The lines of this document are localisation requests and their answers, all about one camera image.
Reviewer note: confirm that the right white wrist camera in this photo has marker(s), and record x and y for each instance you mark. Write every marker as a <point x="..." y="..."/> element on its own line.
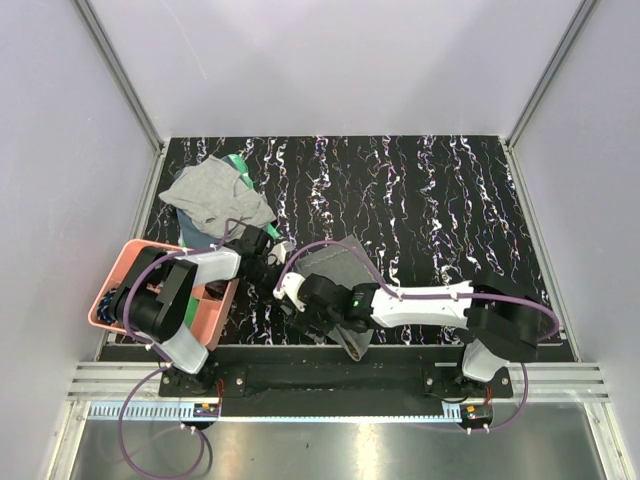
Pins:
<point x="289" y="289"/>

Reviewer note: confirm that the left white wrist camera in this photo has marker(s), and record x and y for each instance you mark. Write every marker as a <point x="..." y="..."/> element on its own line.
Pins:
<point x="280" y="252"/>

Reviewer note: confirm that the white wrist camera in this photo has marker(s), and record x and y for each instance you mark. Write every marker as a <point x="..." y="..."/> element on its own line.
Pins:
<point x="289" y="289"/>
<point x="280" y="252"/>

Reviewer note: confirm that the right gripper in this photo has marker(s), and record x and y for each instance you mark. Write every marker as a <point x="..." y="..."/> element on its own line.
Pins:
<point x="305" y="318"/>

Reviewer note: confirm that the aluminium frame post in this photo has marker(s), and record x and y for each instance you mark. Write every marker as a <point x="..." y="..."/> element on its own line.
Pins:
<point x="560" y="54"/>
<point x="101" y="40"/>

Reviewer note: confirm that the green packet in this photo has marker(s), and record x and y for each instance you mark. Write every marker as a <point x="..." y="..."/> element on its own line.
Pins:
<point x="239" y="164"/>

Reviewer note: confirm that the dark brown object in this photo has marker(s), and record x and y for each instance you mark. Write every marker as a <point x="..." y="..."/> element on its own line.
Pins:
<point x="217" y="289"/>

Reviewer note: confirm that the black blue patterned object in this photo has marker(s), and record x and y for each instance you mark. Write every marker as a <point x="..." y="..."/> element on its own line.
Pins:
<point x="102" y="311"/>

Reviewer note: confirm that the dark blue cloth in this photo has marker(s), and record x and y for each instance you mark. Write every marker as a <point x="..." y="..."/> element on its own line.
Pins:
<point x="191" y="236"/>

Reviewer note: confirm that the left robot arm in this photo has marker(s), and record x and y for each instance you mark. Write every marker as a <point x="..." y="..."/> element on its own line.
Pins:
<point x="176" y="300"/>

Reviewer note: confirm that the right aluminium frame post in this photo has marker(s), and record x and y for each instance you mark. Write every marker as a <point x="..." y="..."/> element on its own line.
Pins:
<point x="560" y="54"/>

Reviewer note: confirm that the pink divided tray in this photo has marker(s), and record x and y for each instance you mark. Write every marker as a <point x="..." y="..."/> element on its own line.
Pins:
<point x="208" y="319"/>

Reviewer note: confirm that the light grey cloth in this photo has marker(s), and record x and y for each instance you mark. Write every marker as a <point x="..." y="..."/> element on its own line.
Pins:
<point x="212" y="192"/>

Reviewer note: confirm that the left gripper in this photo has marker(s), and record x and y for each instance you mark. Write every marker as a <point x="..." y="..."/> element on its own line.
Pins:
<point x="274" y="265"/>

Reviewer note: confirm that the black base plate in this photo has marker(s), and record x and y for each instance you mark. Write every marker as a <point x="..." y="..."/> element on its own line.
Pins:
<point x="322" y="381"/>

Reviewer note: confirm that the dark grey napkin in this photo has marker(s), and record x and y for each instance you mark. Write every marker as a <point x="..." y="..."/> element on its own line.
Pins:
<point x="343" y="267"/>

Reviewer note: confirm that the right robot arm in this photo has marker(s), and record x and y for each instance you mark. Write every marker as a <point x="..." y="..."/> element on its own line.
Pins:
<point x="503" y="321"/>

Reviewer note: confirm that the green oval object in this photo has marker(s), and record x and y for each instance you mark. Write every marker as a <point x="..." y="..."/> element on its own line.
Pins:
<point x="191" y="311"/>

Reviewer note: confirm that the left aluminium frame post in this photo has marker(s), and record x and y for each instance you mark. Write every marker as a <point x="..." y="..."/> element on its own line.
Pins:
<point x="101" y="40"/>

